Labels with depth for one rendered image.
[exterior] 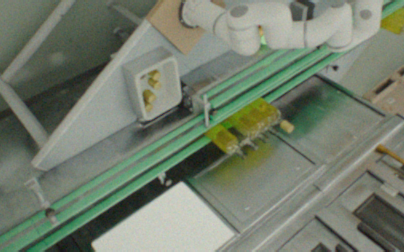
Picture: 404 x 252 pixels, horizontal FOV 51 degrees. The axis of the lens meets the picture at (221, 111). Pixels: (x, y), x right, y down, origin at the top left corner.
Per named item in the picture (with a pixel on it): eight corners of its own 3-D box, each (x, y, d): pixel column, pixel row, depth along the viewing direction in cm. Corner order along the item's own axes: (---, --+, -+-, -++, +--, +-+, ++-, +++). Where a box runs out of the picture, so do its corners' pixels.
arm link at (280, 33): (305, 54, 134) (301, 16, 122) (232, 57, 141) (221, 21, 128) (306, 33, 140) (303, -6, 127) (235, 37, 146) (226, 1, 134)
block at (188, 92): (182, 106, 171) (192, 115, 167) (180, 88, 165) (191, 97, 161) (189, 102, 173) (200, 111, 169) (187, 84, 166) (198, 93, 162)
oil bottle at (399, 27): (367, 21, 227) (415, 43, 211) (369, 12, 223) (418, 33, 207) (374, 17, 230) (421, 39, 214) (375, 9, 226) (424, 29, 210)
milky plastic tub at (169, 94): (132, 111, 163) (145, 123, 158) (121, 64, 147) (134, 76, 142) (169, 91, 170) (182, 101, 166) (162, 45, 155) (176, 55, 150)
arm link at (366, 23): (334, -21, 142) (334, 16, 153) (321, 18, 130) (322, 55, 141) (386, -20, 136) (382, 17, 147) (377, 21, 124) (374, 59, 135)
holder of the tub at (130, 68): (135, 120, 167) (146, 130, 162) (120, 64, 148) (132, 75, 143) (170, 100, 174) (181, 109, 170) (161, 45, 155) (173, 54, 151)
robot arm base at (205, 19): (172, 4, 146) (200, 21, 137) (196, -22, 147) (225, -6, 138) (191, 31, 158) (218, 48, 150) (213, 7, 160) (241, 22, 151)
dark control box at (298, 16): (287, 17, 199) (301, 24, 195) (289, 2, 194) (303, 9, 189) (299, 11, 203) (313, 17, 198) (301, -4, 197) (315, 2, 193)
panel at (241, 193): (87, 247, 151) (139, 322, 131) (85, 243, 149) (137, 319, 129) (266, 124, 191) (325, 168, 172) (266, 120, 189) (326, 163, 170)
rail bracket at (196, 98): (193, 118, 169) (213, 135, 162) (189, 86, 157) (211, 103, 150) (199, 115, 170) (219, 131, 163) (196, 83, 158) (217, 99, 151)
